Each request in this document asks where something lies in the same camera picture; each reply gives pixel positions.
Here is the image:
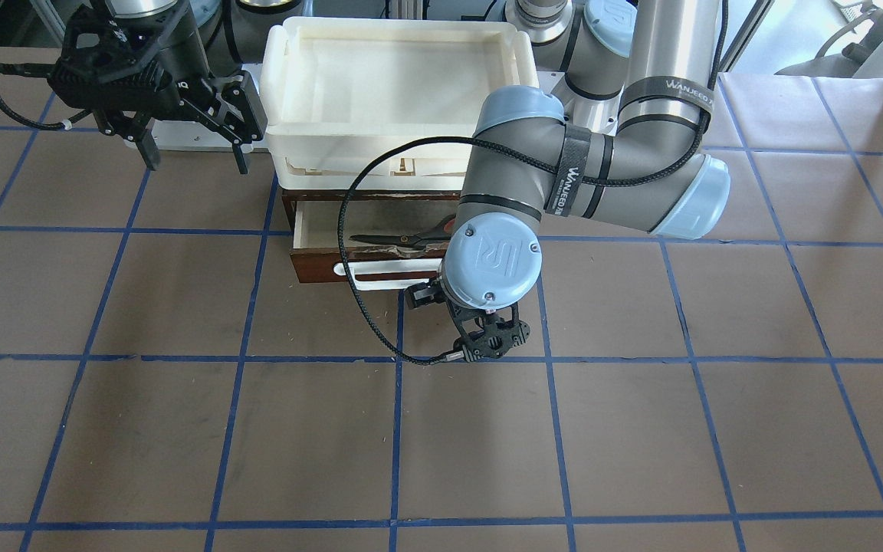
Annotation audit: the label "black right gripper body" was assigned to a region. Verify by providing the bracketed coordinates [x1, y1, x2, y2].
[51, 8, 211, 121]

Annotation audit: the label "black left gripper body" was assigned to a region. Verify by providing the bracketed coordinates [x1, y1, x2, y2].
[430, 280, 500, 323]

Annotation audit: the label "wooden drawer with white handle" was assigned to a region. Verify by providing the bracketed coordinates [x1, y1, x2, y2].
[281, 193, 457, 291]

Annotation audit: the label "grey orange handled scissors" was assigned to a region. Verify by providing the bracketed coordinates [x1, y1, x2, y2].
[350, 214, 455, 251]

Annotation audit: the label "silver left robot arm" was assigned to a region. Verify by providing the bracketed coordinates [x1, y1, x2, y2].
[255, 1, 731, 311]

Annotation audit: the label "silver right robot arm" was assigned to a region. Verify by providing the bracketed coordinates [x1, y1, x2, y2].
[47, 1, 313, 174]

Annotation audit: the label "white plastic tray cabinet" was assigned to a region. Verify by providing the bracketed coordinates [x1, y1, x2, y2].
[257, 17, 539, 191]

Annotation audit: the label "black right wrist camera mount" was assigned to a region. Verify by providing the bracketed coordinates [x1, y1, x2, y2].
[444, 303, 530, 361]

